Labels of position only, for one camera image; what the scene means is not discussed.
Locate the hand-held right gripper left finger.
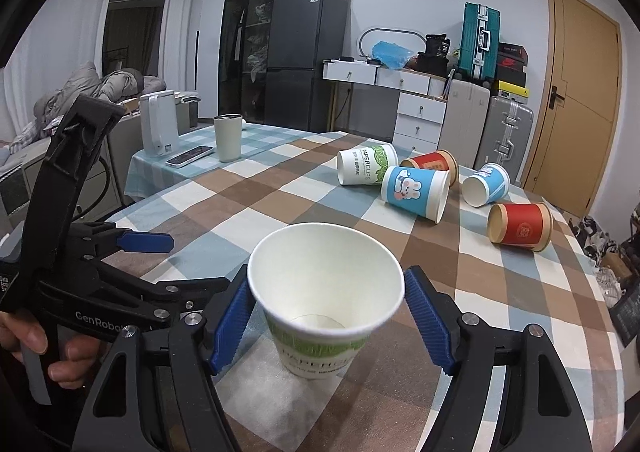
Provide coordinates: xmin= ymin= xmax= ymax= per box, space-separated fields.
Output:
xmin=75 ymin=264 xmax=258 ymax=452

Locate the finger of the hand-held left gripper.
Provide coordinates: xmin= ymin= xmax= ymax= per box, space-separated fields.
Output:
xmin=69 ymin=223 xmax=175 ymax=259
xmin=99 ymin=275 xmax=237 ymax=334

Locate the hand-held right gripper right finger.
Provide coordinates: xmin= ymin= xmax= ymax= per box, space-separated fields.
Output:
xmin=403 ymin=265 xmax=584 ymax=452

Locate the white green paper cup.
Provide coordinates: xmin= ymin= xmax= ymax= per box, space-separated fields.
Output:
xmin=336 ymin=142 xmax=400 ymax=187
xmin=247 ymin=223 xmax=406 ymax=380

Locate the blue cartoon paper cup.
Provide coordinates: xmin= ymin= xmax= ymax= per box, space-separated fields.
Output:
xmin=381 ymin=165 xmax=451 ymax=224
xmin=461 ymin=163 xmax=511 ymax=208

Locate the red paper cup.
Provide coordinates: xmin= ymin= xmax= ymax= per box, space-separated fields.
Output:
xmin=400 ymin=150 xmax=458 ymax=188
xmin=487 ymin=202 xmax=553 ymax=253

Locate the person's left hand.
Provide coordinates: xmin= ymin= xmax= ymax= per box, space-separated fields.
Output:
xmin=0 ymin=309 xmax=111 ymax=390

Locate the green checked tablecloth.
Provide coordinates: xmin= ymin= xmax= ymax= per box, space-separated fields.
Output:
xmin=125 ymin=123 xmax=321 ymax=204

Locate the white smartphone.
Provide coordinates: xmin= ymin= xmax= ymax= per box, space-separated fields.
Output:
xmin=166 ymin=145 xmax=215 ymax=168

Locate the white electric kettle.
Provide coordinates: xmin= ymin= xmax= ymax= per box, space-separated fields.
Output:
xmin=139 ymin=90 xmax=180 ymax=156

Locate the grey padded jacket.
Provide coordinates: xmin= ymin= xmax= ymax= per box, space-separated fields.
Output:
xmin=32 ymin=61 xmax=168 ymax=134

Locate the cream steel tumbler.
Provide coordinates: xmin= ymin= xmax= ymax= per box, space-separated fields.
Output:
xmin=213 ymin=114 xmax=244 ymax=163

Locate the grey storage container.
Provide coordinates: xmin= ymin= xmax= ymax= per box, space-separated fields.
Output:
xmin=179 ymin=97 xmax=201 ymax=129

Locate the brown checked tablecloth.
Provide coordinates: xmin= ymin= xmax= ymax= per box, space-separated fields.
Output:
xmin=100 ymin=129 xmax=627 ymax=452

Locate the silver suitcase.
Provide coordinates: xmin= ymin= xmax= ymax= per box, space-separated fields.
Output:
xmin=482 ymin=96 xmax=535 ymax=178

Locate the white suitcase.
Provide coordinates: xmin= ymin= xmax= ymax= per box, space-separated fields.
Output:
xmin=437 ymin=79 xmax=491 ymax=164

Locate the white drawer cabinet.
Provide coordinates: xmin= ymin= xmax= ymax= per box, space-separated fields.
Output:
xmin=322 ymin=59 xmax=448 ymax=149

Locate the dark grey refrigerator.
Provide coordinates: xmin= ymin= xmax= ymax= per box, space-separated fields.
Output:
xmin=265 ymin=0 xmax=349 ymax=133

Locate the stack of shoe boxes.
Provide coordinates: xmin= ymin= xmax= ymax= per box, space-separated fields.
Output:
xmin=492 ymin=43 xmax=531 ymax=102

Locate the black glass cabinet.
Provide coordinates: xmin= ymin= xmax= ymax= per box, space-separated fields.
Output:
xmin=216 ymin=0 xmax=316 ymax=124

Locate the black bag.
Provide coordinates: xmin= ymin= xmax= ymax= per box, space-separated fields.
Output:
xmin=416 ymin=34 xmax=452 ymax=76

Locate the wooden door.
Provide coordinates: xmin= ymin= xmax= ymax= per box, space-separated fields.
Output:
xmin=522 ymin=0 xmax=622 ymax=218

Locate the blue plastic bag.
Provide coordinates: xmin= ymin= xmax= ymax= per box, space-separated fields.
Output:
xmin=372 ymin=39 xmax=418 ymax=70

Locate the teal suitcase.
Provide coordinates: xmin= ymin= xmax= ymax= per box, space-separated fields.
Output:
xmin=457 ymin=3 xmax=502 ymax=83

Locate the oval mirror frame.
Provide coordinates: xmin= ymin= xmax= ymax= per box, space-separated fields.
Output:
xmin=359 ymin=26 xmax=427 ymax=59

